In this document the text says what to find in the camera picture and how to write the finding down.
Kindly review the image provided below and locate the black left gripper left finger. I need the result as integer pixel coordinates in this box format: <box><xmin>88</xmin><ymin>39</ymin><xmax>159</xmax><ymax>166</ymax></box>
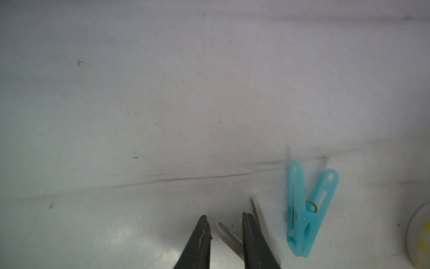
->
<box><xmin>173</xmin><ymin>215</ymin><xmax>212</xmax><ymax>269</ymax></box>

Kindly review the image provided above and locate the teal clothespin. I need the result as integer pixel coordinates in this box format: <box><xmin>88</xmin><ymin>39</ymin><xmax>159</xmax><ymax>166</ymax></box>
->
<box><xmin>287</xmin><ymin>161</ymin><xmax>339</xmax><ymax>258</ymax></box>

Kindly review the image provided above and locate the grey clothespin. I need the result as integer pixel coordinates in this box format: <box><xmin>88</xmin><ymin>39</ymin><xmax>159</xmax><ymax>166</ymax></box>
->
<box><xmin>216</xmin><ymin>195</ymin><xmax>282</xmax><ymax>265</ymax></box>

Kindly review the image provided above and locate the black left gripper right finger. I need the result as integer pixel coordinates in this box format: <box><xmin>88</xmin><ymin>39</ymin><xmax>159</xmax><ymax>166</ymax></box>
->
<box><xmin>242</xmin><ymin>213</ymin><xmax>281</xmax><ymax>269</ymax></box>

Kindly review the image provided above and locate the patterned small bowl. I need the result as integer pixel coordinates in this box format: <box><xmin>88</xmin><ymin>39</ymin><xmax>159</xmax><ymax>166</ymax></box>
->
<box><xmin>406</xmin><ymin>203</ymin><xmax>430</xmax><ymax>269</ymax></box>

